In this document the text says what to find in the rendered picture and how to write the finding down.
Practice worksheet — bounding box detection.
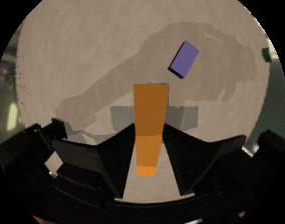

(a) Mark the orange bar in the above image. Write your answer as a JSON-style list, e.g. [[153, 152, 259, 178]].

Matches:
[[134, 84, 169, 176]]

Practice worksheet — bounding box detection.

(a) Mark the purple rectangular block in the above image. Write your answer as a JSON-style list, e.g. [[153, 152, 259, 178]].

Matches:
[[167, 40, 199, 79]]

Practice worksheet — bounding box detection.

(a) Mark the small green block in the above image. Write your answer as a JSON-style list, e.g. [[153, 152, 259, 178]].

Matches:
[[262, 47, 274, 63]]

